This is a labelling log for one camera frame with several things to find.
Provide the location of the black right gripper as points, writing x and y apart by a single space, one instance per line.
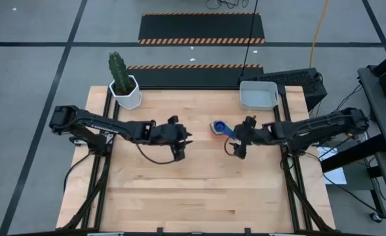
255 136

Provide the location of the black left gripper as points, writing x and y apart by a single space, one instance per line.
166 134

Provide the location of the small navy measuring cup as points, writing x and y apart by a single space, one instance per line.
219 127

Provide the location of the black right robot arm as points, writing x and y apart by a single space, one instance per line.
310 128

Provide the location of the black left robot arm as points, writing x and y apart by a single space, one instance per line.
94 123

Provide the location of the grey plastic basket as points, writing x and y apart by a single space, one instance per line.
258 96

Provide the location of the black hazard-striped floor mat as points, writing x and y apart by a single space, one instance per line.
200 27
192 77

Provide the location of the white hexagonal plant pot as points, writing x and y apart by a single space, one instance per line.
128 100

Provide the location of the black computer tower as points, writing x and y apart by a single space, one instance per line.
297 80

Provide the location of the green cactus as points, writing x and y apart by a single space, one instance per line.
120 73

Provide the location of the white floor sheet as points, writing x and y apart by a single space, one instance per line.
337 177

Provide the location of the black slanted support beam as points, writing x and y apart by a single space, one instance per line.
350 155

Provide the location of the black side desk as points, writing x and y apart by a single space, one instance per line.
381 111

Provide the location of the black caster wheel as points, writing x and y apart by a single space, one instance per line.
376 217

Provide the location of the black aluminium table frame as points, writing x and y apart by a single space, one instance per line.
282 91

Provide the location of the grey metal arm base plate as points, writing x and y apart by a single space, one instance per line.
110 137

